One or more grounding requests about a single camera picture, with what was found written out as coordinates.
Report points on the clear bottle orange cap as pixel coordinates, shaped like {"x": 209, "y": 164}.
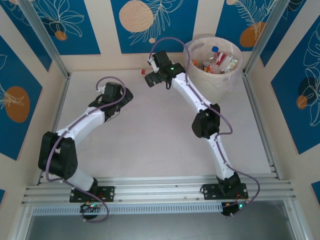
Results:
{"x": 205, "y": 66}

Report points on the white plastic bin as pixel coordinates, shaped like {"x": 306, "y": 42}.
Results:
{"x": 207, "y": 87}

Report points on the Pepsi bottle blue label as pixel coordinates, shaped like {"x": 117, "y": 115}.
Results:
{"x": 215, "y": 49}

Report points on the Coca-Cola bottle red label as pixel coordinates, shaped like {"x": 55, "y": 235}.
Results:
{"x": 220, "y": 57}

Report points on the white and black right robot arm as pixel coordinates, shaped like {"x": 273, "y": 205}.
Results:
{"x": 190, "y": 92}

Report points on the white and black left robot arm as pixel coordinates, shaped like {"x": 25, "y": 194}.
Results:
{"x": 80, "y": 125}

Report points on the clear plastic bin liner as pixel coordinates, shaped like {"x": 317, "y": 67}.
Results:
{"x": 232, "y": 80}

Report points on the red bottle cap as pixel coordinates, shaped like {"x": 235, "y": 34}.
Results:
{"x": 143, "y": 72}

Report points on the left controller board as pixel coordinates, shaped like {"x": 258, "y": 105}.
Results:
{"x": 91, "y": 206}

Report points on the controller board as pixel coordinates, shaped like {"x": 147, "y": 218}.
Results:
{"x": 228, "y": 210}
{"x": 91, "y": 206}

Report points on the right controller board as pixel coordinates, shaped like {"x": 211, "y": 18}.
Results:
{"x": 228, "y": 210}

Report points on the aluminium side rail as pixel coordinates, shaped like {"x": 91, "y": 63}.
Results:
{"x": 256, "y": 112}
{"x": 59, "y": 112}

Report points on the aluminium frame post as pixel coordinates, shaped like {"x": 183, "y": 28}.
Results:
{"x": 265, "y": 32}
{"x": 42, "y": 32}

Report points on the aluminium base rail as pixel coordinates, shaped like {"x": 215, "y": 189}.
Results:
{"x": 160, "y": 190}

